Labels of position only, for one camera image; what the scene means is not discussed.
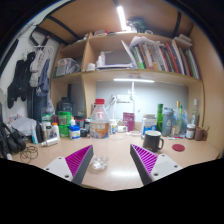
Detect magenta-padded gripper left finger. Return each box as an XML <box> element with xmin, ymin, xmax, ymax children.
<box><xmin>43</xmin><ymin>144</ymin><xmax>95</xmax><ymax>186</ymax></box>

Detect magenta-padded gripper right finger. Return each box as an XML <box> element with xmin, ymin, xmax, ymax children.
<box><xmin>129</xmin><ymin>143</ymin><xmax>184</xmax><ymax>186</ymax></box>

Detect clear bottle with orange label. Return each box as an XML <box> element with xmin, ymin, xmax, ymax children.
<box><xmin>89</xmin><ymin>98</ymin><xmax>111</xmax><ymax>171</ymax></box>

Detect flat round red coaster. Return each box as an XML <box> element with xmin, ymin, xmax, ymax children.
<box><xmin>171</xmin><ymin>143</ymin><xmax>186</xmax><ymax>153</ymax></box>

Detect silver can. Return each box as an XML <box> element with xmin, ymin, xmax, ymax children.
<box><xmin>40</xmin><ymin>136</ymin><xmax>61</xmax><ymax>148</ymax></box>

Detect black mug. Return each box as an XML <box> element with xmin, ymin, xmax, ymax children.
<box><xmin>142</xmin><ymin>129</ymin><xmax>165</xmax><ymax>153</ymax></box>

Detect white bottle with orange cap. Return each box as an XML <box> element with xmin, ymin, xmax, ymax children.
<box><xmin>50</xmin><ymin>122</ymin><xmax>60</xmax><ymax>141</ymax></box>

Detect black hair bands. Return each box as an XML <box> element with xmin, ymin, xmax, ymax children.
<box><xmin>19</xmin><ymin>145</ymin><xmax>39</xmax><ymax>164</ymax></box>

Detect brown jar with white lid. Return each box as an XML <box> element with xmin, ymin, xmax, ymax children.
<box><xmin>185</xmin><ymin>123</ymin><xmax>197</xmax><ymax>140</ymax></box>

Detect grey shaker bottle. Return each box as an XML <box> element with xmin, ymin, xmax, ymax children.
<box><xmin>161</xmin><ymin>107</ymin><xmax>174</xmax><ymax>137</ymax></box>

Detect white and blue carton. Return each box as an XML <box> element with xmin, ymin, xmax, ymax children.
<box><xmin>140</xmin><ymin>113</ymin><xmax>158</xmax><ymax>136</ymax></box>

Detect green tub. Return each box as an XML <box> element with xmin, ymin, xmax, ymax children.
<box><xmin>57</xmin><ymin>111</ymin><xmax>72</xmax><ymax>138</ymax></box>

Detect yellow-capped bottle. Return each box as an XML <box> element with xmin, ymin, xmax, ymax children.
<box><xmin>175</xmin><ymin>100</ymin><xmax>183</xmax><ymax>135</ymax></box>

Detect brown mug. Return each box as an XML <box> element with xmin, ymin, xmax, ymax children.
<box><xmin>194</xmin><ymin>125</ymin><xmax>209</xmax><ymax>142</ymax></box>

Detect green-capped bottle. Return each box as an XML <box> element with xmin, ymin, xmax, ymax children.
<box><xmin>179</xmin><ymin>104</ymin><xmax>186</xmax><ymax>134</ymax></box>

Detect green bottle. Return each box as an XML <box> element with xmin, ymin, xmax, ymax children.
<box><xmin>156</xmin><ymin>103</ymin><xmax>164</xmax><ymax>132</ymax></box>

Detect black bag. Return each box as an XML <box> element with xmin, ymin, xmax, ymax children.
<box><xmin>0</xmin><ymin>119</ymin><xmax>27</xmax><ymax>159</ymax></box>

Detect magenta box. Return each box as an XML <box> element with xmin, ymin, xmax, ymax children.
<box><xmin>122</xmin><ymin>112</ymin><xmax>136</xmax><ymax>132</ymax></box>

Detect tall clear glass bottle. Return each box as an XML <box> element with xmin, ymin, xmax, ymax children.
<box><xmin>190</xmin><ymin>98</ymin><xmax>200</xmax><ymax>127</ymax></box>

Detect white desk lamp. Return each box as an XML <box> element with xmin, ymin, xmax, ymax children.
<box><xmin>113</xmin><ymin>77</ymin><xmax>156</xmax><ymax>134</ymax></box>

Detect hanging clothes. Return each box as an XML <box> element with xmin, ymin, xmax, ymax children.
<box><xmin>6</xmin><ymin>49</ymin><xmax>54</xmax><ymax>123</ymax></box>

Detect wooden shelf unit with books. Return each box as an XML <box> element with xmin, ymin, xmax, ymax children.
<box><xmin>49</xmin><ymin>29</ymin><xmax>205</xmax><ymax>133</ymax></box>

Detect ceiling light tube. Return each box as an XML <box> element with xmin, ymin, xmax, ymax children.
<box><xmin>116</xmin><ymin>4</ymin><xmax>128</xmax><ymax>32</ymax></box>

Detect white wall socket strip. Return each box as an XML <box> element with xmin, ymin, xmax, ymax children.
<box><xmin>111</xmin><ymin>94</ymin><xmax>132</xmax><ymax>104</ymax></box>

